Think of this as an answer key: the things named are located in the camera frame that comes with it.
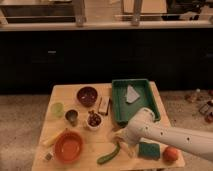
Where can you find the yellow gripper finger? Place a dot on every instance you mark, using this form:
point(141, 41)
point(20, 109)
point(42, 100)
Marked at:
point(129, 151)

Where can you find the green pepper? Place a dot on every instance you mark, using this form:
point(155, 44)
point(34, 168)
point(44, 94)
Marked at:
point(108, 157)

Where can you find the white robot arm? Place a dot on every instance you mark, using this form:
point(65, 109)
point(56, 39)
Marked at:
point(142, 125)

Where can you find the orange bowl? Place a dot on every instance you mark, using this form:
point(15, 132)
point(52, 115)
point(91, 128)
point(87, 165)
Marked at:
point(68, 147)

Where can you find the green sponge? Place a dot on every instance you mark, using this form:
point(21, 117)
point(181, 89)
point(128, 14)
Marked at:
point(149, 150)

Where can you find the green plastic tray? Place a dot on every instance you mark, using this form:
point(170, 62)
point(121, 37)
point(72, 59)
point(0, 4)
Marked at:
point(124, 111)

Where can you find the white cup with nuts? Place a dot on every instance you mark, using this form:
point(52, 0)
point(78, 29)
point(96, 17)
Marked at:
point(93, 121)

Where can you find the wooden table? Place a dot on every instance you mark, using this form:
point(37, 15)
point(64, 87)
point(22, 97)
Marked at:
point(96, 143)

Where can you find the orange fruit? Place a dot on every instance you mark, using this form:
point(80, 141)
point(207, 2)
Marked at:
point(170, 154)

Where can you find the wooden block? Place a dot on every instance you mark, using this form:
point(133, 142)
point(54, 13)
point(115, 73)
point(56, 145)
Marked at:
point(104, 104)

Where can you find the grey folded cloth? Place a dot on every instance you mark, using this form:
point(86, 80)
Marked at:
point(131, 94)

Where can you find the metal cup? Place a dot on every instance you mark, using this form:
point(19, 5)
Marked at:
point(72, 117)

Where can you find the yellow corn cob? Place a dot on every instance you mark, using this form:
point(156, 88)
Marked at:
point(51, 140)

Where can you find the light green cup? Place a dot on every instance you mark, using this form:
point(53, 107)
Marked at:
point(57, 109)

